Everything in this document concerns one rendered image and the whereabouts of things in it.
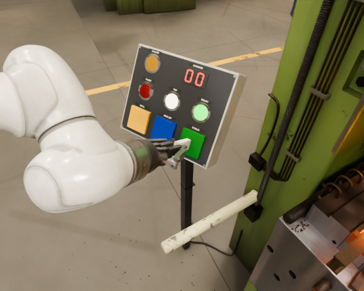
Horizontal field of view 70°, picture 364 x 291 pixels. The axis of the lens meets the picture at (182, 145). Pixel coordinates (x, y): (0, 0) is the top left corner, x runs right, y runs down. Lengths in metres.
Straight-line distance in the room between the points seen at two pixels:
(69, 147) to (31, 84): 0.11
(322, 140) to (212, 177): 1.27
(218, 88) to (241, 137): 1.63
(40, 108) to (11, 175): 1.94
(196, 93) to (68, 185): 0.47
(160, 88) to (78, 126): 0.42
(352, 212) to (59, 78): 0.69
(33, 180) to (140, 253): 1.33
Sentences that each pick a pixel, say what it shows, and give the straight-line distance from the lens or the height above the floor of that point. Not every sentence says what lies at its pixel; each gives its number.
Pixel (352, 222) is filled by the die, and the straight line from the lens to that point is 0.74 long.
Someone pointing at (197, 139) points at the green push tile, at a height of 1.03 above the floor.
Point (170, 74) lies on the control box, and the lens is 0.79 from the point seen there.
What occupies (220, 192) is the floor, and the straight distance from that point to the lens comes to 1.91.
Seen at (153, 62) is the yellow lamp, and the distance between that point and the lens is 0.83.
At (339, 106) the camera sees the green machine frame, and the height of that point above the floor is 1.16.
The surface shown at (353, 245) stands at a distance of 0.66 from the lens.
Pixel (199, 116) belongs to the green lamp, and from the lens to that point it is 0.74.
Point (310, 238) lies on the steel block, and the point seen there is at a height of 0.92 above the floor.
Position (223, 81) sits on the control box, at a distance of 0.72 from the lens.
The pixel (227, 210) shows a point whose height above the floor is 0.64.
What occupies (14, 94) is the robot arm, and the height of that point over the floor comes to 1.33.
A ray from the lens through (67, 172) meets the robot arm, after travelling 0.39.
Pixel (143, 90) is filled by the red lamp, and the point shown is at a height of 1.09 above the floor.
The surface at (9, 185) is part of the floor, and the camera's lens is 2.30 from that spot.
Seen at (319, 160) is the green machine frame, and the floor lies 0.98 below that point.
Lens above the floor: 1.53
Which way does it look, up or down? 44 degrees down
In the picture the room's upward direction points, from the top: straight up
